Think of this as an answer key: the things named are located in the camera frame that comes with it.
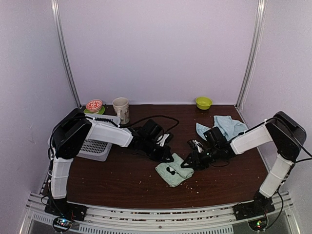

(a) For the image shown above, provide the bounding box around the white plastic basket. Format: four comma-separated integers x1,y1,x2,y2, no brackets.
48,114,121,162

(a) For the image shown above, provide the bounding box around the right aluminium frame post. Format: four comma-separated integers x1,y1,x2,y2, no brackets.
236,0,267,111

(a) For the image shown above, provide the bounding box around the beige ceramic mug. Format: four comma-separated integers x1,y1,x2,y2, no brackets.
112,97,130,125

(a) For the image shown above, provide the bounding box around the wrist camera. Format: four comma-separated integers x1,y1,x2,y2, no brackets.
188,139,205,154
142,119,174,147

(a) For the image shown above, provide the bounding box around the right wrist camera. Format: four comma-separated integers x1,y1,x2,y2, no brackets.
188,139,205,154

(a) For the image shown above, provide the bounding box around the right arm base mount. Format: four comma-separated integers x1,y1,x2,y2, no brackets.
233,195,275,232

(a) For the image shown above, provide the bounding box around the green panda towel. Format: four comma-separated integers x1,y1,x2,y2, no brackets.
155,153,195,188

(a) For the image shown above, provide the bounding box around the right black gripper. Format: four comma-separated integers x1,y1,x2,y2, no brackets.
181,145,220,170

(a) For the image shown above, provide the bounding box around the left aluminium frame post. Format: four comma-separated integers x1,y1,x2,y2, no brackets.
51,0,82,108

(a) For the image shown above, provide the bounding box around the green saucer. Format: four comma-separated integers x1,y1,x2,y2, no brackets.
83,106,105,115

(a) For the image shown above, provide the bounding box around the lime green bowl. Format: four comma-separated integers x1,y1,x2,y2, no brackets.
195,97,213,110

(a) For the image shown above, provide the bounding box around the red patterned bowl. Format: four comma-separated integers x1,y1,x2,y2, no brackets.
85,99,103,114

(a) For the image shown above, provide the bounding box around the light blue towel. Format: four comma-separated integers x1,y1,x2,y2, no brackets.
195,116,248,140

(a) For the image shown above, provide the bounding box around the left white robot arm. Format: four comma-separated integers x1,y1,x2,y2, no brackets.
49,108,174,216

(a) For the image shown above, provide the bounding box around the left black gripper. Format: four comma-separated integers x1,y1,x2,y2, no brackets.
142,138,173,163

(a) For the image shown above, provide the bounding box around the aluminium frame post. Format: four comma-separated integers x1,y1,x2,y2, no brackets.
236,0,267,111
51,0,82,108

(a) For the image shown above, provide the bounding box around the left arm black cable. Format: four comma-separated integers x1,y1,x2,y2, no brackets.
92,115,180,134

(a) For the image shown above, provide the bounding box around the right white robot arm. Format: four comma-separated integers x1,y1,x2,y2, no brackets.
180,111,307,215

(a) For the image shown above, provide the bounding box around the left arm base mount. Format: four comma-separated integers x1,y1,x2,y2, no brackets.
44,195,87,233

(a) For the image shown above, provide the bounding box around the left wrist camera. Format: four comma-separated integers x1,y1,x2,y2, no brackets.
142,119,174,147

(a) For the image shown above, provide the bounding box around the front aluminium rail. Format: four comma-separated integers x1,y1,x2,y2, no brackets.
24,192,297,234

